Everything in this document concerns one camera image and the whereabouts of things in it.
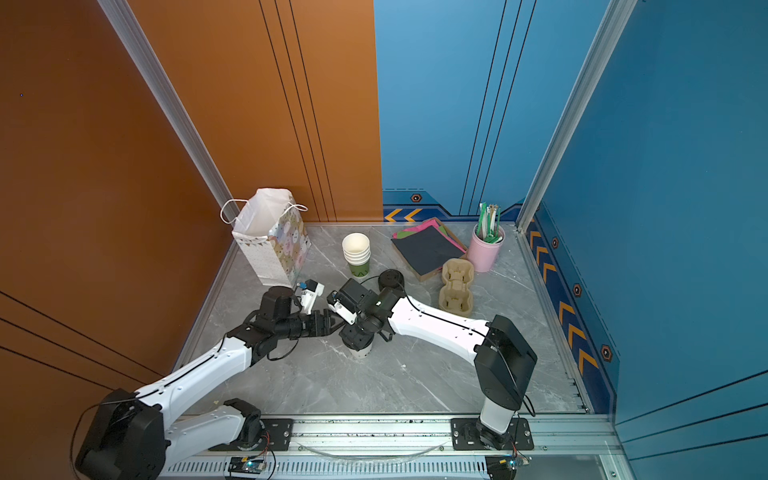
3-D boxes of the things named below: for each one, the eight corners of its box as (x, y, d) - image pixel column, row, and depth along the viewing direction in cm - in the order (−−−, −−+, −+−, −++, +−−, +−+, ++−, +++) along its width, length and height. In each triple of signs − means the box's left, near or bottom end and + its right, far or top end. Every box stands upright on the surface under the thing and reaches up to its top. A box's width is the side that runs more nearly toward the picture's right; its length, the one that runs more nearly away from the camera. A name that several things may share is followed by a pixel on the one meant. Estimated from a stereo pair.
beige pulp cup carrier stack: (437, 313, 97) (439, 303, 92) (442, 267, 109) (444, 256, 104) (468, 318, 95) (472, 309, 91) (470, 271, 107) (473, 260, 103)
